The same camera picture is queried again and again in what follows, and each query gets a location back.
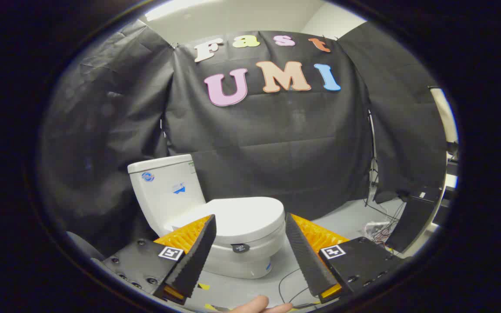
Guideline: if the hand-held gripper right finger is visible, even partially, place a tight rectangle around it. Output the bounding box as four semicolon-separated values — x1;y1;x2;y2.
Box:
285;213;407;304

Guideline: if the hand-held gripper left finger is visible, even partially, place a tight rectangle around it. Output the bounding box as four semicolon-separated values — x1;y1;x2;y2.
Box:
101;214;217;305

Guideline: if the white toilet lid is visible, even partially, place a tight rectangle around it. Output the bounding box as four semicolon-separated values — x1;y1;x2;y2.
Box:
166;196;286;245

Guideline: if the white toilet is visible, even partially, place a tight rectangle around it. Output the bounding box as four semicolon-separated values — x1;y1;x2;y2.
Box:
127;154;287;280

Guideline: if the black box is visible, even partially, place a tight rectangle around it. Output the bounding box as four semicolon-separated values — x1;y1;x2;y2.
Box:
385;187;442;253

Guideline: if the black backdrop cloth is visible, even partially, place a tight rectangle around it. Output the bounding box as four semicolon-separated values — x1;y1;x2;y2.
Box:
37;20;448;257

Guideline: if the black floor cable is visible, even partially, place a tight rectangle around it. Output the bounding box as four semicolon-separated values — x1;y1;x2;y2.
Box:
278;268;321;306

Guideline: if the tangle of cables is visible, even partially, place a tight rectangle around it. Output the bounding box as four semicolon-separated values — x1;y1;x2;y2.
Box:
363;204;405;246

